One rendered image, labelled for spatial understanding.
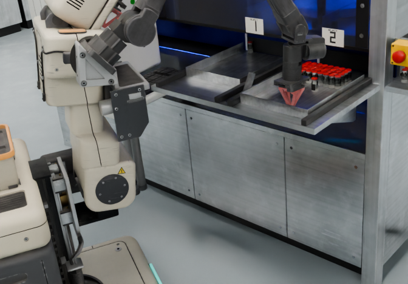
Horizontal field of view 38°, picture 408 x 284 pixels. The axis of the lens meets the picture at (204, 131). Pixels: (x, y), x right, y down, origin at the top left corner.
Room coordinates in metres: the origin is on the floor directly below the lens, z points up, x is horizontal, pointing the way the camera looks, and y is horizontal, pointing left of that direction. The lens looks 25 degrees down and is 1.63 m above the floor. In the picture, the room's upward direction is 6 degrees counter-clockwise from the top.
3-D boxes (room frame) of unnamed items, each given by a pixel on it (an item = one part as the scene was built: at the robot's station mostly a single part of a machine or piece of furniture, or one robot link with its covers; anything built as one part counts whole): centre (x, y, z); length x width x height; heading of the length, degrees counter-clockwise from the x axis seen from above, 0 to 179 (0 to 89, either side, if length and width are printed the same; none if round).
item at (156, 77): (2.19, 0.23, 0.82); 0.40 x 0.14 x 0.02; 138
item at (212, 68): (2.11, -0.17, 0.90); 0.34 x 0.26 x 0.04; 135
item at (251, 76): (1.84, -0.14, 0.91); 0.14 x 0.03 x 0.06; 136
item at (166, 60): (2.54, 0.14, 0.73); 1.98 x 0.01 x 0.25; 45
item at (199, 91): (1.94, -0.24, 0.87); 0.70 x 0.48 x 0.02; 45
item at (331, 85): (1.86, -0.40, 0.90); 0.18 x 0.02 x 0.05; 45
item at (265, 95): (1.80, -0.34, 0.90); 0.34 x 0.26 x 0.04; 135
